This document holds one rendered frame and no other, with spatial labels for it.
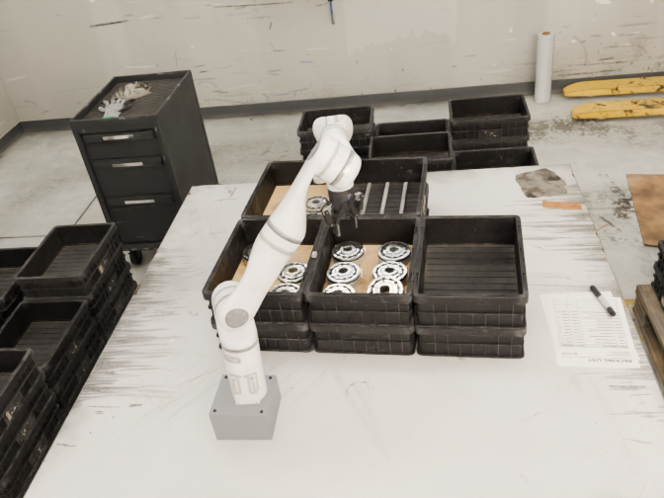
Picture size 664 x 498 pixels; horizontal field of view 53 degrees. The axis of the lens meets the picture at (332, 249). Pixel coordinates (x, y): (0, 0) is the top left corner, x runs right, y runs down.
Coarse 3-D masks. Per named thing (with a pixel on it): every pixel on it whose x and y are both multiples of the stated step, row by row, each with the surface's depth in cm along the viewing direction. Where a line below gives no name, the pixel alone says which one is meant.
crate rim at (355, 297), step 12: (348, 216) 213; (360, 216) 212; (372, 216) 211; (384, 216) 210; (396, 216) 209; (408, 216) 208; (324, 228) 209; (324, 240) 203; (312, 264) 194; (312, 276) 189; (408, 288) 179; (312, 300) 183; (324, 300) 182; (336, 300) 181; (348, 300) 181; (360, 300) 180; (372, 300) 179; (384, 300) 178; (396, 300) 178; (408, 300) 177
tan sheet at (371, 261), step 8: (368, 248) 214; (376, 248) 214; (368, 256) 211; (376, 256) 210; (360, 264) 208; (368, 264) 207; (376, 264) 207; (408, 264) 205; (368, 272) 204; (408, 272) 201; (368, 280) 201; (360, 288) 198
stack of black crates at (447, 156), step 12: (432, 132) 331; (444, 132) 330; (372, 144) 329; (384, 144) 337; (396, 144) 336; (408, 144) 336; (420, 144) 335; (432, 144) 334; (444, 144) 334; (372, 156) 323; (384, 156) 339; (396, 156) 338; (408, 156) 336; (432, 156) 333; (444, 156) 331; (432, 168) 312; (444, 168) 311
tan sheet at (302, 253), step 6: (300, 246) 220; (306, 246) 220; (312, 246) 219; (294, 252) 218; (300, 252) 217; (306, 252) 217; (294, 258) 215; (300, 258) 214; (306, 258) 214; (240, 264) 216; (306, 264) 211; (240, 270) 213; (234, 276) 211; (240, 276) 210; (276, 282) 206; (270, 288) 203
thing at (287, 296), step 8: (240, 224) 218; (320, 224) 211; (232, 232) 213; (320, 232) 207; (232, 240) 210; (224, 248) 206; (312, 248) 200; (224, 256) 204; (216, 264) 200; (216, 272) 197; (304, 272) 191; (208, 280) 194; (304, 280) 188; (208, 296) 189; (272, 296) 185; (280, 296) 184; (288, 296) 184; (296, 296) 183
